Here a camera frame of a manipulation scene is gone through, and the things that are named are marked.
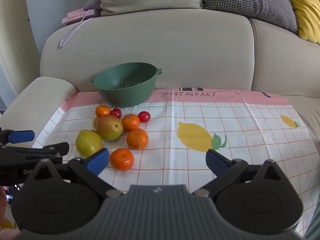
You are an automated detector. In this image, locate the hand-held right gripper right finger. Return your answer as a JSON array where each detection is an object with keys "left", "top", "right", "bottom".
[{"left": 192, "top": 149, "right": 288, "bottom": 198}]

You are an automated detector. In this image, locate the reddish yellow pear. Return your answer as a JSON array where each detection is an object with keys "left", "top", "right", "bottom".
[{"left": 96, "top": 114, "right": 124, "bottom": 141}]

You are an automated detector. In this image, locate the green yellow pear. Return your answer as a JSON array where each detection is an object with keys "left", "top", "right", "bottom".
[{"left": 76, "top": 129, "right": 103, "bottom": 159}]

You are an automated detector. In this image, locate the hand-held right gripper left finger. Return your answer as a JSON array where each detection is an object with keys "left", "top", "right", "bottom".
[{"left": 32, "top": 148, "right": 123, "bottom": 198}]

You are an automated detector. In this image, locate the houndstooth cushion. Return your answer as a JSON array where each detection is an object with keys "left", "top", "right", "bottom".
[{"left": 202, "top": 0, "right": 299, "bottom": 34}]

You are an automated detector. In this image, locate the yellow cushion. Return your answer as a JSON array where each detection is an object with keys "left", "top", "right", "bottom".
[{"left": 287, "top": 0, "right": 320, "bottom": 44}]

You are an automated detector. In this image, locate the green colander bowl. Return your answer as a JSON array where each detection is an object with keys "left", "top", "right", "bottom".
[{"left": 90, "top": 62, "right": 163, "bottom": 108}]

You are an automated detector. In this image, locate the grey plush toy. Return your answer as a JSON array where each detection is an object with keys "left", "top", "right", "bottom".
[{"left": 85, "top": 0, "right": 102, "bottom": 13}]

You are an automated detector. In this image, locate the lilac ribbon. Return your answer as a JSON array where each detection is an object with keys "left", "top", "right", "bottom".
[{"left": 59, "top": 12, "right": 87, "bottom": 48}]

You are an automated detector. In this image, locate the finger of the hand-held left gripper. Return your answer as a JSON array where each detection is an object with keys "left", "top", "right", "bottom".
[
  {"left": 0, "top": 142, "right": 70, "bottom": 159},
  {"left": 0, "top": 128, "right": 35, "bottom": 146}
]

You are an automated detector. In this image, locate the orange tangerine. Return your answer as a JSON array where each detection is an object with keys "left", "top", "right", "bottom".
[
  {"left": 126, "top": 128, "right": 149, "bottom": 150},
  {"left": 109, "top": 148, "right": 135, "bottom": 171},
  {"left": 122, "top": 114, "right": 141, "bottom": 132},
  {"left": 95, "top": 105, "right": 111, "bottom": 118}
]

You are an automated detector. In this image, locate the cream door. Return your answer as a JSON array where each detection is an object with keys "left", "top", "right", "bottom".
[{"left": 0, "top": 0, "right": 40, "bottom": 100}]

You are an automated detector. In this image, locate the beige sofa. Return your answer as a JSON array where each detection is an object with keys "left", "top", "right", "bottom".
[{"left": 0, "top": 7, "right": 320, "bottom": 160}]

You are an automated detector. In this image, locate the printed grid tablecloth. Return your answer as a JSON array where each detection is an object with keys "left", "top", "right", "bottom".
[{"left": 0, "top": 88, "right": 316, "bottom": 240}]

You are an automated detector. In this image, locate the striped green cloth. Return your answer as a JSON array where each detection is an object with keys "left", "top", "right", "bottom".
[{"left": 303, "top": 216, "right": 320, "bottom": 240}]

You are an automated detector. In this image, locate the pink box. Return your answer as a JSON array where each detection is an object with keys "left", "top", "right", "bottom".
[{"left": 62, "top": 9, "right": 96, "bottom": 25}]

